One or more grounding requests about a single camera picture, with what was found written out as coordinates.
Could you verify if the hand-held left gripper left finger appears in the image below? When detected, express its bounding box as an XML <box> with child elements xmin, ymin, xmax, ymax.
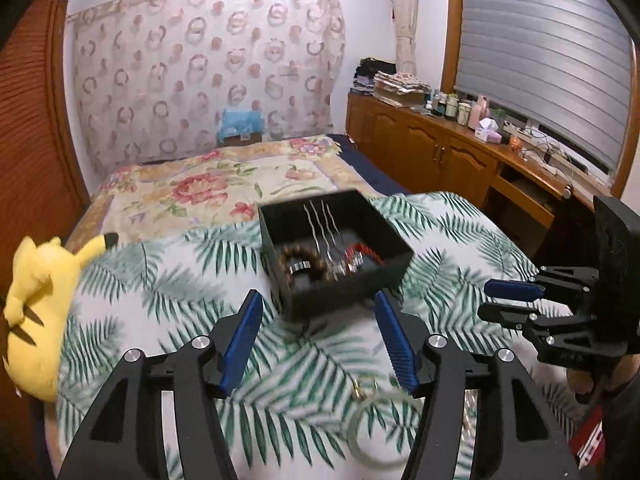
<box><xmin>57</xmin><ymin>289</ymin><xmax>265</xmax><ymax>480</ymax></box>

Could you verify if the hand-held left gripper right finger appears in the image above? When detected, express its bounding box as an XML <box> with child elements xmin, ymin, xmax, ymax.
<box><xmin>372</xmin><ymin>287</ymin><xmax>598</xmax><ymax>480</ymax></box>

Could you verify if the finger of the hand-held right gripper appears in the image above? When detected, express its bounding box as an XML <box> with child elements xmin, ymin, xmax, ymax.
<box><xmin>484</xmin><ymin>266</ymin><xmax>599</xmax><ymax>307</ymax></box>
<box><xmin>477</xmin><ymin>302</ymin><xmax>596</xmax><ymax>351</ymax></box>

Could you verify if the black jewelry box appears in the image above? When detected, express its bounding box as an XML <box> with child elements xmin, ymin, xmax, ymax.
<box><xmin>257</xmin><ymin>189</ymin><xmax>415</xmax><ymax>322</ymax></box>

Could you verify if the pale green jade bangle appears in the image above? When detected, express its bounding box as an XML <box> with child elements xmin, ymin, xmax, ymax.
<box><xmin>347</xmin><ymin>391</ymin><xmax>426</xmax><ymax>468</ymax></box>

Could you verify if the person's right hand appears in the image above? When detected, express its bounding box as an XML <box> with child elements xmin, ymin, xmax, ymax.
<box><xmin>570</xmin><ymin>362</ymin><xmax>607</xmax><ymax>407</ymax></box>

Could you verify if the green leaf print blanket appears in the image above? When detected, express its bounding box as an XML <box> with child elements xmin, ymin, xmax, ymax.
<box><xmin>55</xmin><ymin>191</ymin><xmax>601</xmax><ymax>480</ymax></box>

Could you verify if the floral quilt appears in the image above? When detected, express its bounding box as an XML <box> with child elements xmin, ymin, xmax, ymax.
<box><xmin>67</xmin><ymin>137</ymin><xmax>381</xmax><ymax>256</ymax></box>

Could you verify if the red printed cloth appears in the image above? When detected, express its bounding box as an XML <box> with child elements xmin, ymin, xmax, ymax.
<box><xmin>570</xmin><ymin>409</ymin><xmax>609</xmax><ymax>472</ymax></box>

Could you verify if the white power strip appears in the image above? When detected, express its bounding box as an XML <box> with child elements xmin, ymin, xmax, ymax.
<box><xmin>502</xmin><ymin>121</ymin><xmax>539</xmax><ymax>142</ymax></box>

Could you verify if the pink tissue box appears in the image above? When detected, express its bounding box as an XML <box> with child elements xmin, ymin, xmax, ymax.
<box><xmin>474</xmin><ymin>117</ymin><xmax>503</xmax><ymax>144</ymax></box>

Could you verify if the wooden cabinet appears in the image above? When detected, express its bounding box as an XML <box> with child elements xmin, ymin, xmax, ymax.
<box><xmin>346</xmin><ymin>91</ymin><xmax>614</xmax><ymax>257</ymax></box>

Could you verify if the navy bed sheet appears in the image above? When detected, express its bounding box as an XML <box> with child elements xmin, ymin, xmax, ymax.
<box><xmin>325</xmin><ymin>132</ymin><xmax>412</xmax><ymax>197</ymax></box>

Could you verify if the row of cosmetic bottles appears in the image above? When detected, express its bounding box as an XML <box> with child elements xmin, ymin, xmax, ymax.
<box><xmin>427</xmin><ymin>89</ymin><xmax>493</xmax><ymax>129</ymax></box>

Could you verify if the brown cardboard box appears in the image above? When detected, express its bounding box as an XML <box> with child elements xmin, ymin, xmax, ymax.
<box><xmin>222</xmin><ymin>131</ymin><xmax>264</xmax><ymax>147</ymax></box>

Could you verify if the yellow plush toy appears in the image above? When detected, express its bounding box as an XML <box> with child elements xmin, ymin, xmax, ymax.
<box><xmin>2</xmin><ymin>232</ymin><xmax>120</xmax><ymax>403</ymax></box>

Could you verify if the blue plastic bag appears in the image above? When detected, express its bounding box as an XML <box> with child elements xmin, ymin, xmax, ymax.
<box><xmin>216</xmin><ymin>108</ymin><xmax>267</xmax><ymax>137</ymax></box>

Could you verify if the stack of folded cloths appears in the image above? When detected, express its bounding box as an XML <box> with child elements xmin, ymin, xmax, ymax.
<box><xmin>374</xmin><ymin>71</ymin><xmax>432</xmax><ymax>109</ymax></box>

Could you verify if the grey window blind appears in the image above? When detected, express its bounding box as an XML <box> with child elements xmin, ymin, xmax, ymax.
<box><xmin>454</xmin><ymin>0</ymin><xmax>634</xmax><ymax>174</ymax></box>

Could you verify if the stack of dark clothes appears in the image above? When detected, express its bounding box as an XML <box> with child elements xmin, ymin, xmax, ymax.
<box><xmin>352</xmin><ymin>57</ymin><xmax>399</xmax><ymax>96</ymax></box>

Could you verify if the circle patterned curtain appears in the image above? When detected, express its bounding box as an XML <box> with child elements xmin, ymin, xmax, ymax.
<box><xmin>67</xmin><ymin>0</ymin><xmax>347</xmax><ymax>181</ymax></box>

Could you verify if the cream lace curtain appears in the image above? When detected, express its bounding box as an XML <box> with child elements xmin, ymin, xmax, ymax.
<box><xmin>390</xmin><ymin>0</ymin><xmax>422</xmax><ymax>79</ymax></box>

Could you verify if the wooden louvred wardrobe door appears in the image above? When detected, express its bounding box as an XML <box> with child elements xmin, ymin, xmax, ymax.
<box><xmin>0</xmin><ymin>0</ymin><xmax>94</xmax><ymax>480</ymax></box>

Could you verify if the brown wooden bead bracelet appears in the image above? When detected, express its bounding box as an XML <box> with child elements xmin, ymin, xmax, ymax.
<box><xmin>279</xmin><ymin>245</ymin><xmax>329</xmax><ymax>284</ymax></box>

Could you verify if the red bead bracelet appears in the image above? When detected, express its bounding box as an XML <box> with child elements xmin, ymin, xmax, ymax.
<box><xmin>345</xmin><ymin>241</ymin><xmax>387</xmax><ymax>267</ymax></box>

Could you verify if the silver chain bracelet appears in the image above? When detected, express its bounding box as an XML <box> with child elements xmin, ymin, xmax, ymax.
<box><xmin>327</xmin><ymin>253</ymin><xmax>364</xmax><ymax>279</ymax></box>

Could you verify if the tangle of cables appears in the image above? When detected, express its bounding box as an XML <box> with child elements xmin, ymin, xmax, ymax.
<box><xmin>520</xmin><ymin>130</ymin><xmax>592</xmax><ymax>174</ymax></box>

